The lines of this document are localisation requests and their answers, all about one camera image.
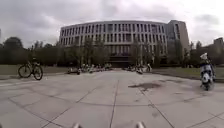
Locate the large curved grey building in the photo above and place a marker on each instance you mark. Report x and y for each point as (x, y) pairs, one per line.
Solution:
(116, 36)

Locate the grey stone slab plaza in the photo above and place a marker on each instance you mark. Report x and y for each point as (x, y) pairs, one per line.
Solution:
(113, 96)

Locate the row of trees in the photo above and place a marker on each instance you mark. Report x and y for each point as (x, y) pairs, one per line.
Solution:
(13, 50)
(176, 53)

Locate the robot's own part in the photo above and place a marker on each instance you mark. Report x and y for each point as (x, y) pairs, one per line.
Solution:
(76, 126)
(140, 125)

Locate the grass lawn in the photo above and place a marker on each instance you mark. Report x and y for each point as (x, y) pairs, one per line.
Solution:
(10, 69)
(186, 72)

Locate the bicycle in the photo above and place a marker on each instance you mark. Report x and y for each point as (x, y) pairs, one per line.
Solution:
(33, 64)

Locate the white scooter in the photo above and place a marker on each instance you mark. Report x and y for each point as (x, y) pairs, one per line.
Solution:
(206, 75)

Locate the distant building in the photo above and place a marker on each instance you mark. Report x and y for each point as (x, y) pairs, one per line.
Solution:
(218, 41)

